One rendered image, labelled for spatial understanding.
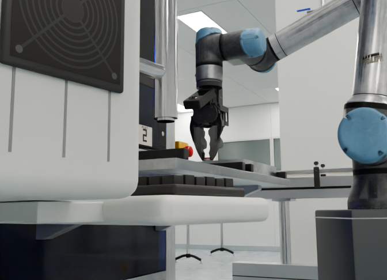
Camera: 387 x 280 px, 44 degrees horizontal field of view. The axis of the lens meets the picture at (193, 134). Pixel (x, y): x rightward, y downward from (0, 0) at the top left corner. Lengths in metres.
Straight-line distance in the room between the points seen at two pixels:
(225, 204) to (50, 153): 0.23
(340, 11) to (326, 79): 1.54
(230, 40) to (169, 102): 0.82
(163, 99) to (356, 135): 0.69
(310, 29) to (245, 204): 0.87
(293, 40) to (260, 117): 8.62
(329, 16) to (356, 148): 0.42
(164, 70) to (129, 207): 0.14
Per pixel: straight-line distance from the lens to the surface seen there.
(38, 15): 0.38
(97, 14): 0.42
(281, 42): 1.39
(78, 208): 0.50
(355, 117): 1.12
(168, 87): 0.49
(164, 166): 0.84
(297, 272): 2.25
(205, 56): 1.32
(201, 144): 1.28
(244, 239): 9.95
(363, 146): 1.12
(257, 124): 9.97
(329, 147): 2.82
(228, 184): 0.61
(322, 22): 1.38
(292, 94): 2.92
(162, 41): 0.51
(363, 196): 1.25
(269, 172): 1.38
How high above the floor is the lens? 0.79
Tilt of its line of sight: 9 degrees up
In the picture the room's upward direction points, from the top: straight up
